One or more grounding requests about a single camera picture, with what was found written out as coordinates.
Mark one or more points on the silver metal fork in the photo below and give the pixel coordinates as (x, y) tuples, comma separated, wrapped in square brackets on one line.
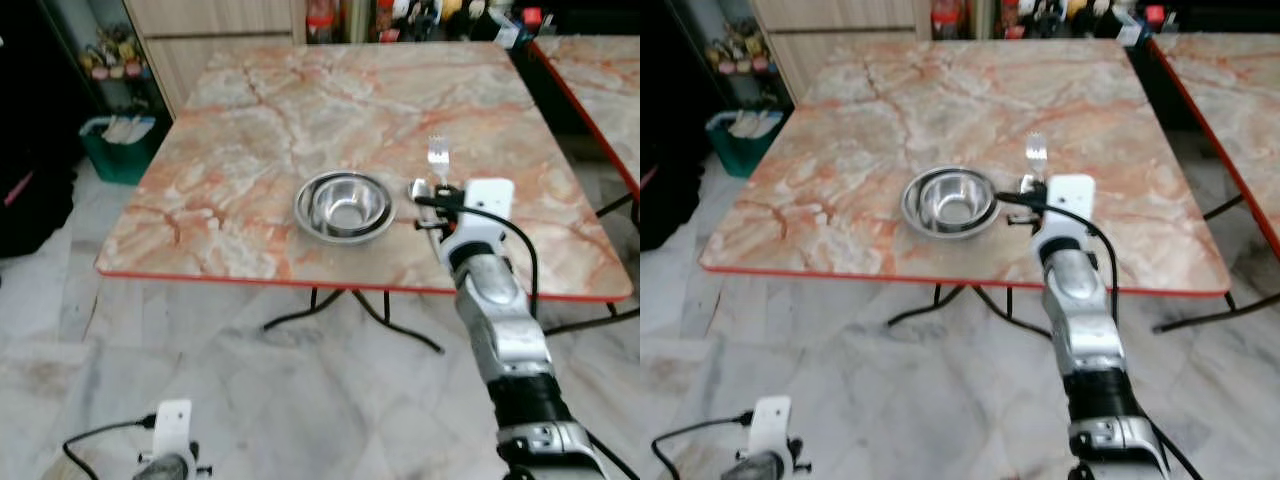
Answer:
[(437, 153), (1036, 150)]

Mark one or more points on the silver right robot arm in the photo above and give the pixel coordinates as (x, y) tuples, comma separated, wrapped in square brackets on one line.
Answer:
[(505, 330), (1090, 330)]

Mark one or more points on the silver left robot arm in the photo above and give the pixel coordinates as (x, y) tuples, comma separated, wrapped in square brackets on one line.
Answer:
[(165, 468), (760, 467)]

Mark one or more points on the stainless steel bowl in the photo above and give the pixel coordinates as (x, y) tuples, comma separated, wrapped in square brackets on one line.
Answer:
[(950, 201), (344, 206)]

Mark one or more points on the marble folding table red edge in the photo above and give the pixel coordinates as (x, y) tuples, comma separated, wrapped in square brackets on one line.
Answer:
[(300, 110), (900, 110)]

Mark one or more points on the red soda bottle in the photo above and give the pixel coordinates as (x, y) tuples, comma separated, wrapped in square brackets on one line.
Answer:
[(318, 18), (945, 15)]

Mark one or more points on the marble side table red edge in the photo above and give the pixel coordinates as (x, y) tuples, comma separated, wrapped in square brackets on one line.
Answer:
[(605, 95), (1235, 110)]

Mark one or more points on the red capped jar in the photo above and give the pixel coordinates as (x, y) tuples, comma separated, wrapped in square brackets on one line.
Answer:
[(532, 17), (1156, 14)]

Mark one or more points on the black bag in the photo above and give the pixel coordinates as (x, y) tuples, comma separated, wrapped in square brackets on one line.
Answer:
[(665, 200), (30, 205)]

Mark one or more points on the light wooden cabinet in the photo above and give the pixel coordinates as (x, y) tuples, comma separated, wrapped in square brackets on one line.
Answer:
[(215, 40), (840, 35)]

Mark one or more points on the green plastic basket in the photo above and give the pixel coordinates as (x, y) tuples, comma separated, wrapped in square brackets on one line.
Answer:
[(745, 148), (118, 155)]

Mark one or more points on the dark shelf with figurines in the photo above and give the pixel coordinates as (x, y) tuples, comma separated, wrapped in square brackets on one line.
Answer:
[(110, 55), (735, 50)]

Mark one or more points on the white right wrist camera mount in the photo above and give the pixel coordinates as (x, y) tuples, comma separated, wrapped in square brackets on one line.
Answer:
[(1069, 200), (489, 205)]

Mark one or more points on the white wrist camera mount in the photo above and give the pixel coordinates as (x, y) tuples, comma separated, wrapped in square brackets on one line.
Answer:
[(173, 425), (771, 420), (489, 205), (1069, 200)]

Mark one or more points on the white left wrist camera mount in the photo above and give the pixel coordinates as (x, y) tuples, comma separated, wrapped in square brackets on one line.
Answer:
[(173, 425), (771, 420)]

